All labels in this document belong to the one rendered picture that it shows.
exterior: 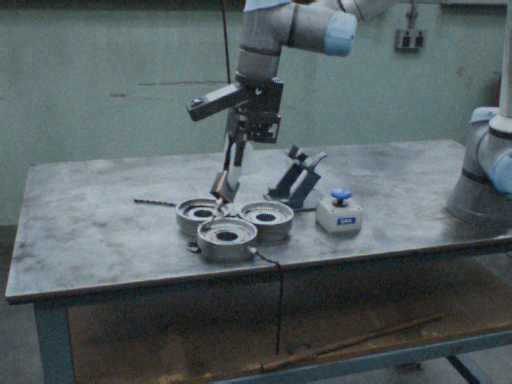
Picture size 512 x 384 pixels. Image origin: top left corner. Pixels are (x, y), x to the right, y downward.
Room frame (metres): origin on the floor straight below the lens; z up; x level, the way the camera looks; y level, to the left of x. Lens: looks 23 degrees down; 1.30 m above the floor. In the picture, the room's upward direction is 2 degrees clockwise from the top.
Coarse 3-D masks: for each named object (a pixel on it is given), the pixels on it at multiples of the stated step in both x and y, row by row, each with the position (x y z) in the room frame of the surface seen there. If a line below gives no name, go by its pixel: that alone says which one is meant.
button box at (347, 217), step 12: (324, 204) 1.03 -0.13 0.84; (336, 204) 1.03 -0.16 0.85; (348, 204) 1.04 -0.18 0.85; (324, 216) 1.02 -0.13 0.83; (336, 216) 1.00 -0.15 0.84; (348, 216) 1.00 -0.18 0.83; (360, 216) 1.01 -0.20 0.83; (324, 228) 1.01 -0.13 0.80; (336, 228) 1.00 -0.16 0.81; (348, 228) 1.01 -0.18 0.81; (360, 228) 1.01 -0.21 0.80
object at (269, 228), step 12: (252, 204) 1.03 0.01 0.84; (264, 204) 1.04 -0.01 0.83; (276, 204) 1.04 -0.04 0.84; (240, 216) 0.97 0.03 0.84; (252, 216) 0.99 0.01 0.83; (264, 216) 1.01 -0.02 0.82; (276, 216) 1.00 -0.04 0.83; (288, 216) 1.00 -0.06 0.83; (264, 228) 0.94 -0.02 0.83; (276, 228) 0.94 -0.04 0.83; (288, 228) 0.96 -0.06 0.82; (264, 240) 0.95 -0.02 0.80; (276, 240) 0.95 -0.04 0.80
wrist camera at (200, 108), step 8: (224, 88) 1.03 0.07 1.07; (232, 88) 1.02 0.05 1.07; (240, 88) 1.00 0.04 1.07; (208, 96) 1.02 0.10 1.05; (216, 96) 1.00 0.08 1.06; (224, 96) 0.99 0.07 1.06; (232, 96) 1.00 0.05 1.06; (240, 96) 1.00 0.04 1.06; (248, 96) 1.01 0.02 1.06; (192, 104) 0.99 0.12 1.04; (200, 104) 0.99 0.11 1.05; (208, 104) 0.99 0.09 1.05; (216, 104) 0.99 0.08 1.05; (224, 104) 0.99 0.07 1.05; (232, 104) 1.00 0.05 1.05; (192, 112) 0.98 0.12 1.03; (200, 112) 0.98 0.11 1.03; (208, 112) 0.99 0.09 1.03; (216, 112) 0.99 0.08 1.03
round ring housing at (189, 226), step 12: (180, 204) 1.01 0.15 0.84; (192, 204) 1.04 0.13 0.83; (204, 204) 1.04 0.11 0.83; (228, 204) 1.02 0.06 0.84; (180, 216) 0.96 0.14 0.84; (192, 216) 0.98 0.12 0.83; (204, 216) 1.02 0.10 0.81; (228, 216) 0.98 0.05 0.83; (180, 228) 0.98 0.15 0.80; (192, 228) 0.95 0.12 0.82
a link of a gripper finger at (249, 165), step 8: (248, 144) 1.00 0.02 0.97; (232, 152) 0.99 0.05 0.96; (248, 152) 1.00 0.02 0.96; (232, 160) 0.99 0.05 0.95; (248, 160) 0.99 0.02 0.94; (256, 160) 1.00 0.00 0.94; (232, 168) 0.98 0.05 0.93; (240, 168) 0.98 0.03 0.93; (248, 168) 0.99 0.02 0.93; (256, 168) 1.00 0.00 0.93; (232, 176) 0.98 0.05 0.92; (240, 176) 0.99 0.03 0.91; (232, 184) 0.99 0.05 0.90
